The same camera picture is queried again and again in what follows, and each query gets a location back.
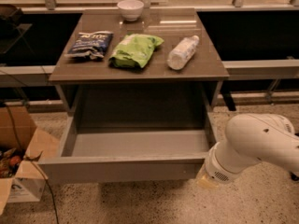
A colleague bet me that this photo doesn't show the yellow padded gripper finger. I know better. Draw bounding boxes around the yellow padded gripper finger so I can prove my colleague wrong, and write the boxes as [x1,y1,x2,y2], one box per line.
[196,166,218,189]

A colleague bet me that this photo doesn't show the grey top drawer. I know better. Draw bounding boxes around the grey top drawer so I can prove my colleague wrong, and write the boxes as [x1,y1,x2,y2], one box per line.
[39,82,216,183]

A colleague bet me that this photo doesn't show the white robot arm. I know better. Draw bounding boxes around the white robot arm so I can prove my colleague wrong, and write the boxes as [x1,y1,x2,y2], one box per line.
[197,114,299,189]

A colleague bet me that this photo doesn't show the grey drawer cabinet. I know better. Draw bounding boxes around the grey drawer cabinet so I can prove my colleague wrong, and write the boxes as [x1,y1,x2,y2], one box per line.
[49,7,231,117]

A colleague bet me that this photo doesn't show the black power adapter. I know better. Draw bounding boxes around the black power adapter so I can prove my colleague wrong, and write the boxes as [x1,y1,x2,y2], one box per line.
[290,173,299,181]

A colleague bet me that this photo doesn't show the green chip bag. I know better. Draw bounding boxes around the green chip bag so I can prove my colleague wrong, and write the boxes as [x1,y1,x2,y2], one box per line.
[109,34,164,69]

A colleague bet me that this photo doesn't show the blue chip bag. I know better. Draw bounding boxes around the blue chip bag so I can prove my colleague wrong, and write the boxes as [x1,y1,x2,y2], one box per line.
[65,31,113,60]

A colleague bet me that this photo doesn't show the white ceramic bowl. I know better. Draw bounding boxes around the white ceramic bowl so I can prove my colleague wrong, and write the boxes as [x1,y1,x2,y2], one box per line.
[117,0,144,21]

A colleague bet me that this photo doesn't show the cardboard box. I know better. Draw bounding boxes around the cardboard box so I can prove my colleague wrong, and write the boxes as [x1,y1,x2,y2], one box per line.
[0,106,59,214]

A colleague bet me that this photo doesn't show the items inside cardboard box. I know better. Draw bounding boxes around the items inside cardboard box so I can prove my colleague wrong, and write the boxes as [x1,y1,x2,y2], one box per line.
[0,148,22,178]

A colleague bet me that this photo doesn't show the black cable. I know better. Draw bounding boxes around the black cable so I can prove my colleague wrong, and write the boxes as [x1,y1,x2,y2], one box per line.
[0,103,61,224]

